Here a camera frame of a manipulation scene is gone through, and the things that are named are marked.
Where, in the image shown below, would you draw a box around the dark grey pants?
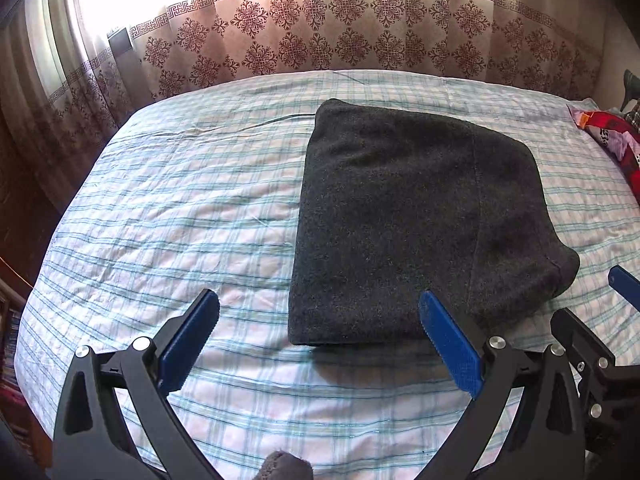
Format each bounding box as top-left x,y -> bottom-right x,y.
287,98 -> 581,348

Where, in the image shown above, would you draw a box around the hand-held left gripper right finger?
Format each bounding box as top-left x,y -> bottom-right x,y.
419,289 -> 587,480

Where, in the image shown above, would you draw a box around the bed with plaid sheet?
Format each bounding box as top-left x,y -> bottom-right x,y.
15,69 -> 640,480

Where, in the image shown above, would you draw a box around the grey fuzzy cloth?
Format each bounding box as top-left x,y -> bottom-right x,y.
251,451 -> 317,480

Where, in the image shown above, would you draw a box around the red patterned pillow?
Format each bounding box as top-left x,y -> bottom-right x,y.
566,102 -> 640,201

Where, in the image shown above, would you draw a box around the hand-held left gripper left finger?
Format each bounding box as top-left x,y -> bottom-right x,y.
52,287 -> 222,480

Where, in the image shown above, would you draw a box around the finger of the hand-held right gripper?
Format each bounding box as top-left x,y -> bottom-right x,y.
550,307 -> 640,461
608,265 -> 640,312

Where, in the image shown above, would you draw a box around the patterned beige curtain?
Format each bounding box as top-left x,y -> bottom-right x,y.
0,0 -> 608,201

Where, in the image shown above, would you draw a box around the dark green object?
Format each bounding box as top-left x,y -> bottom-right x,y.
621,69 -> 640,111

